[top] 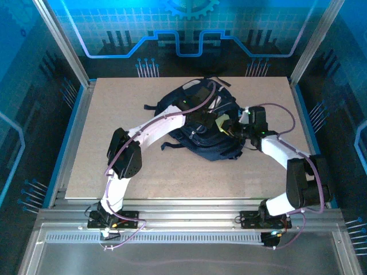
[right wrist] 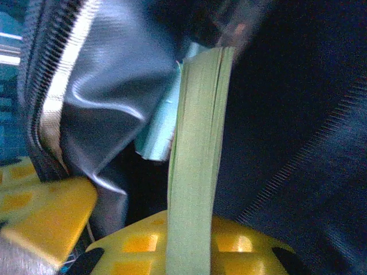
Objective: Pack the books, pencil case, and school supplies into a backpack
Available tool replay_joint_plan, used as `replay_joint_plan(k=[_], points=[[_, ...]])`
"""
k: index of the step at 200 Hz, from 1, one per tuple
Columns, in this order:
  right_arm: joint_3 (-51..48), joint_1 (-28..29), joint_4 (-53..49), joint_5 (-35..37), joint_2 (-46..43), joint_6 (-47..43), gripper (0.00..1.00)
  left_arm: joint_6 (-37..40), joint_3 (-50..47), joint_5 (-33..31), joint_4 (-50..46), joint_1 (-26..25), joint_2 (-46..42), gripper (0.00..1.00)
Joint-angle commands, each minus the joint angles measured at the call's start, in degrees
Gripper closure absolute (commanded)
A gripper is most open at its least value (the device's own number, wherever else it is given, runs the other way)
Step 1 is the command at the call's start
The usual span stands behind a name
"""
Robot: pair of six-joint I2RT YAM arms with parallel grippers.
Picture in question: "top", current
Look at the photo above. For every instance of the navy blue backpack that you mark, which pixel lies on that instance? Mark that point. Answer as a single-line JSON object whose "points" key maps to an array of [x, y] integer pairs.
{"points": [[206, 146]]}

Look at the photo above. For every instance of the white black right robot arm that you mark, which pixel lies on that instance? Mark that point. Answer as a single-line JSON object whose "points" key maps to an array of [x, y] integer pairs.
{"points": [[306, 183]]}

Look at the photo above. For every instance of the small black connector box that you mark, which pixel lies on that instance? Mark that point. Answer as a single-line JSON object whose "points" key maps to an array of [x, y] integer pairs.
{"points": [[269, 239]]}

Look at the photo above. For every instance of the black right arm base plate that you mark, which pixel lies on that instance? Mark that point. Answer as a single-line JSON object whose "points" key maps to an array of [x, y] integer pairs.
{"points": [[249, 220]]}

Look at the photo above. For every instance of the aluminium enclosure frame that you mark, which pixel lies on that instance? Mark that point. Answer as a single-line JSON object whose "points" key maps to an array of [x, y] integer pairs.
{"points": [[186, 217]]}

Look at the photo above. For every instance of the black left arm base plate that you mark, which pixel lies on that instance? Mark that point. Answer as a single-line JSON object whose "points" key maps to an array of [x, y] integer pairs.
{"points": [[129, 220]]}

